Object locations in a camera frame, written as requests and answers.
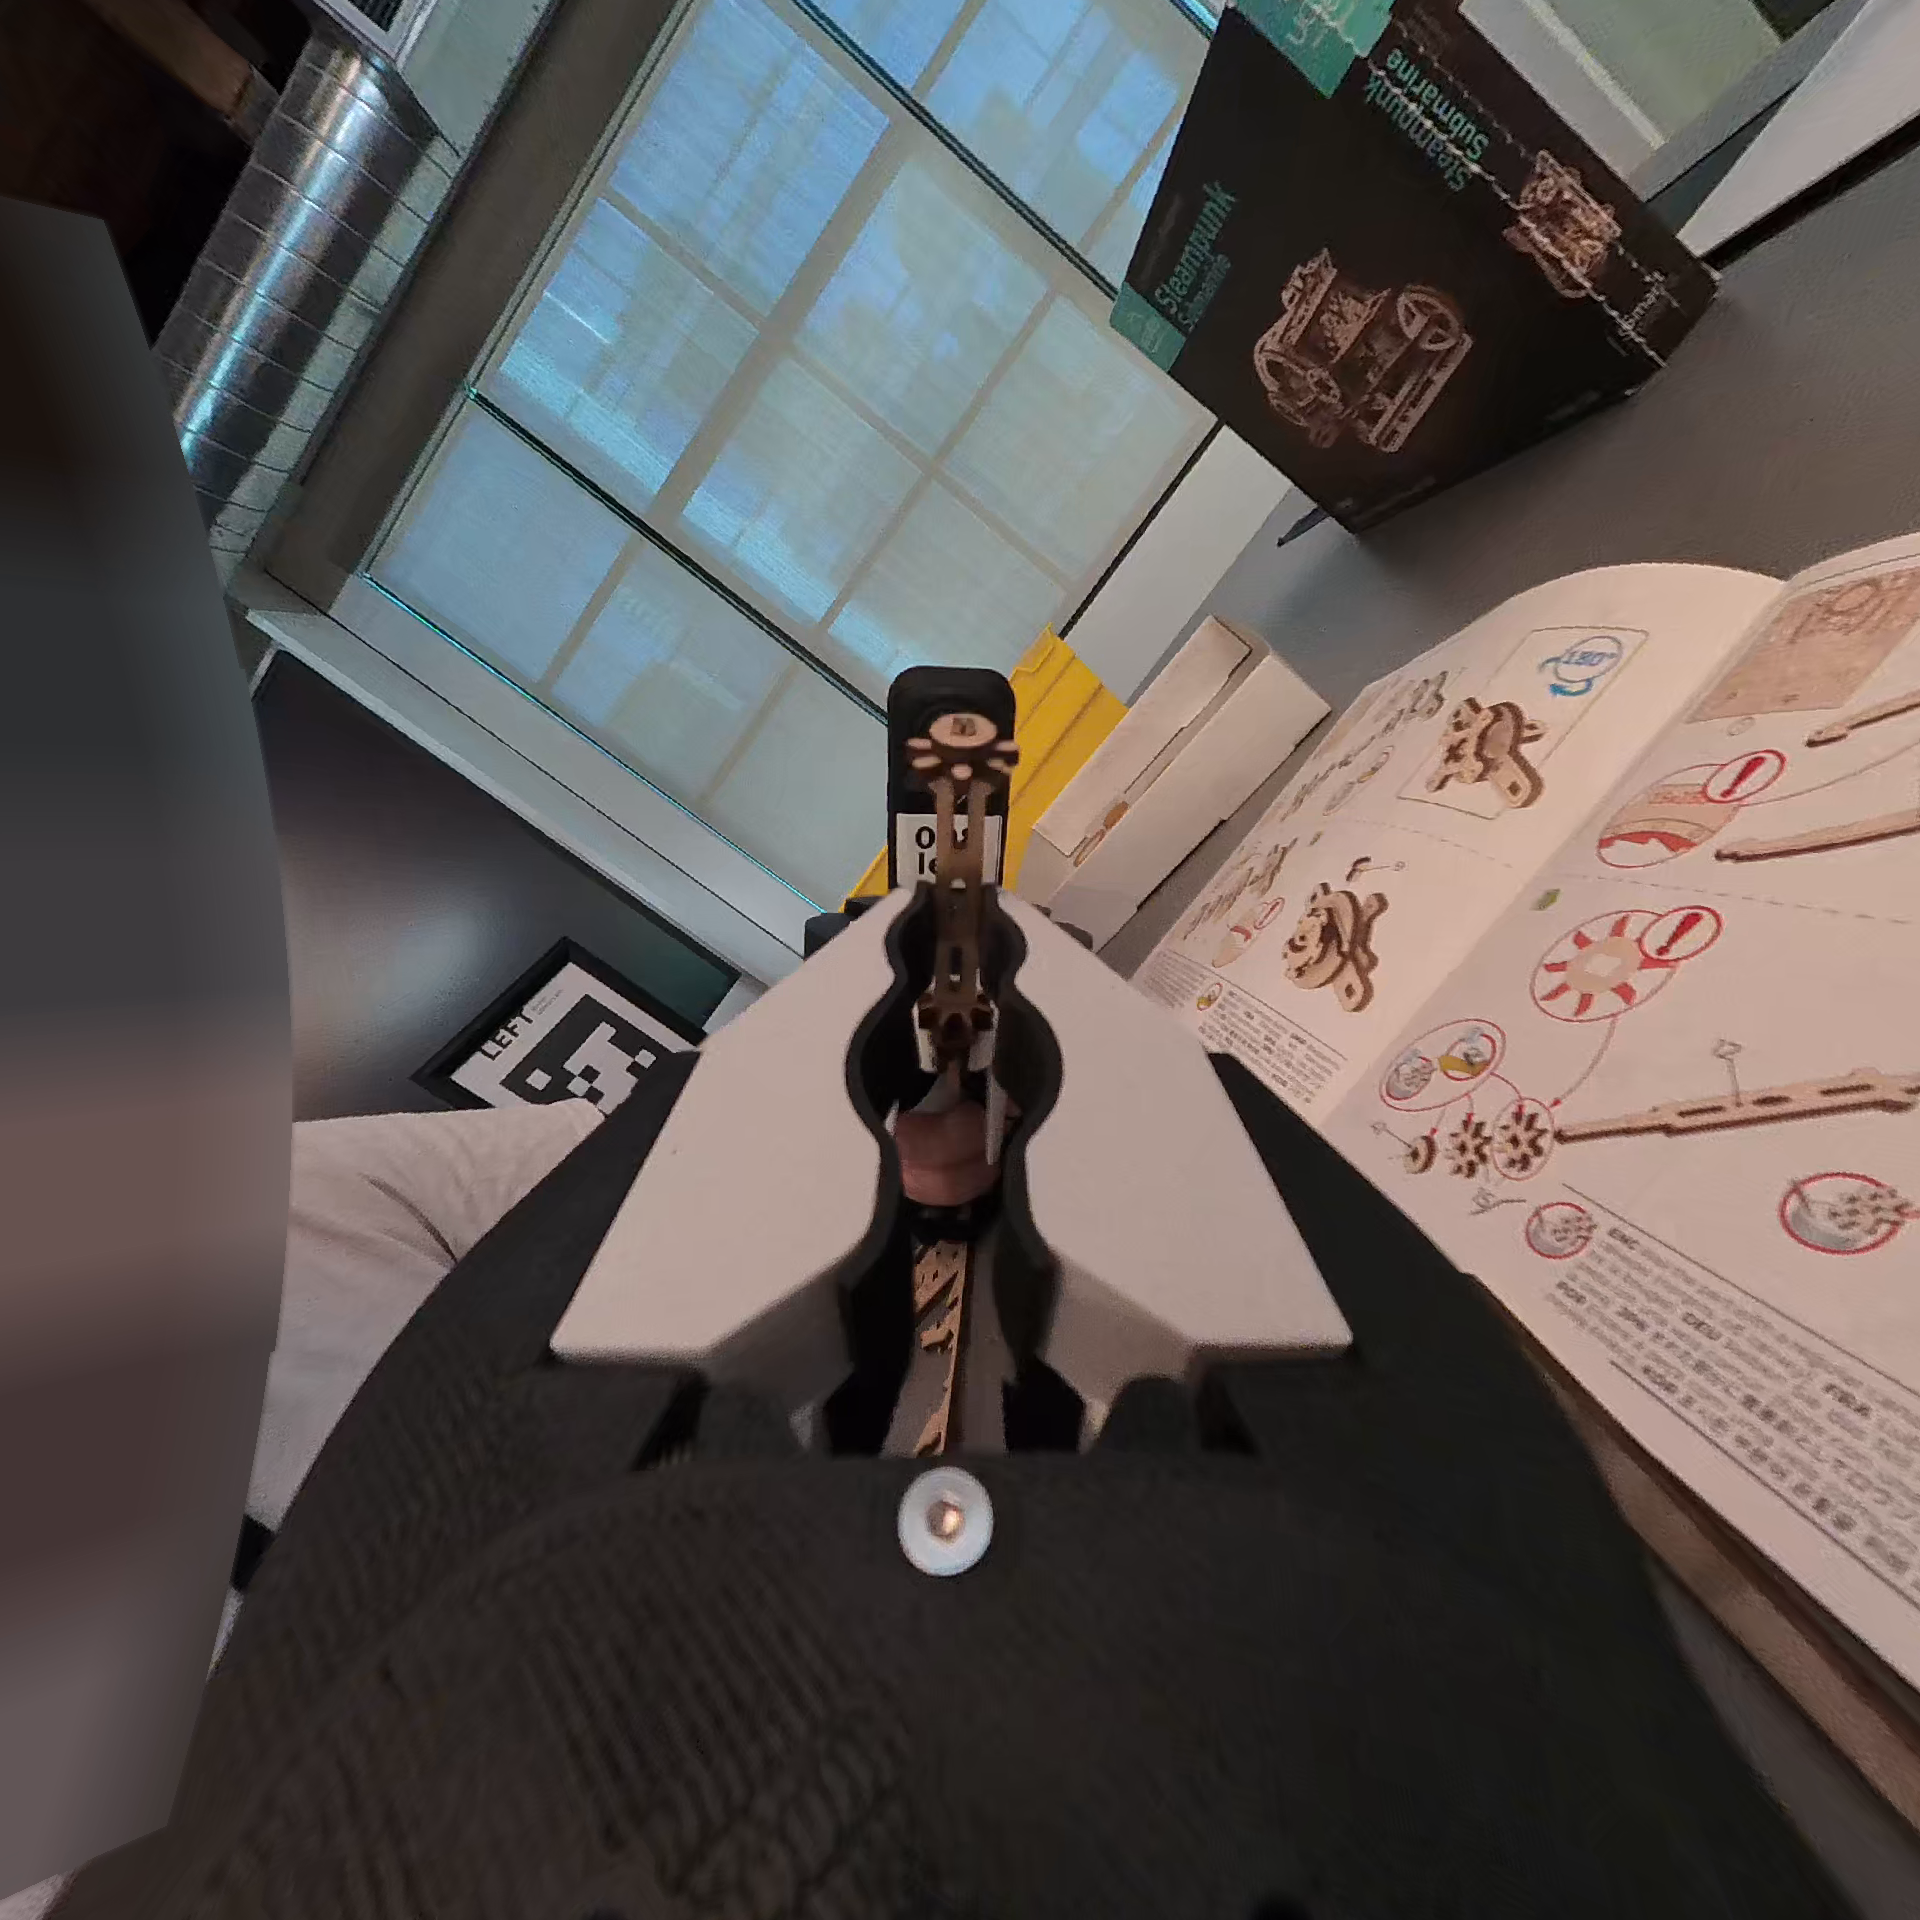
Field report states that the silver ventilation duct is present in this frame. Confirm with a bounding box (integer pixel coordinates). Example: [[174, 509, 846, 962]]
[[148, 30, 454, 553]]

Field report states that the black framed marker sign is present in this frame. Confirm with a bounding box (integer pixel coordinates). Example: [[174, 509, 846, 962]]
[[413, 939, 706, 1119]]

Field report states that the open instruction booklet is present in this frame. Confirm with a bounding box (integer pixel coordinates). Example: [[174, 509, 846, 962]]
[[1130, 535, 1920, 1731]]

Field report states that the teal model kit box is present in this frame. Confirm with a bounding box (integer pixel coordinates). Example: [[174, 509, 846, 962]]
[[1224, 0, 1405, 102]]

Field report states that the person's left hand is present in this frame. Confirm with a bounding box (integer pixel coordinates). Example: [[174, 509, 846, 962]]
[[900, 1100, 996, 1207]]

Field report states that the white cardboard box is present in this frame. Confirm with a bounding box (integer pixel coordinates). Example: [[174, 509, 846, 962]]
[[1038, 619, 1337, 951]]

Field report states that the black model kit box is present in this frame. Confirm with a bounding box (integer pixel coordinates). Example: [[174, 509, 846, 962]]
[[1112, 0, 1726, 536]]

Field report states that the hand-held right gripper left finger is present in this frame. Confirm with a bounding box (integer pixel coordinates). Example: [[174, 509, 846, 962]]
[[553, 878, 940, 1450]]

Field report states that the large grid window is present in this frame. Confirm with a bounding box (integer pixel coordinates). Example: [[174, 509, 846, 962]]
[[239, 0, 1312, 962]]

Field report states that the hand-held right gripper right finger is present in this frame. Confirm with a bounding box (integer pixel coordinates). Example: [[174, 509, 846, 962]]
[[985, 887, 1357, 1450]]

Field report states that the flat wooden model strip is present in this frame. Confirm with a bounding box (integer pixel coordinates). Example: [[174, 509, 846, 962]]
[[879, 1212, 980, 1460]]

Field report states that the yellow plastic bin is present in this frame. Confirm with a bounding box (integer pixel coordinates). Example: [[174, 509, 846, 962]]
[[848, 626, 1130, 911]]

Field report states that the wooden model rod with gears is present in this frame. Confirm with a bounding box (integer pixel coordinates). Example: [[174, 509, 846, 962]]
[[901, 711, 1010, 1083]]

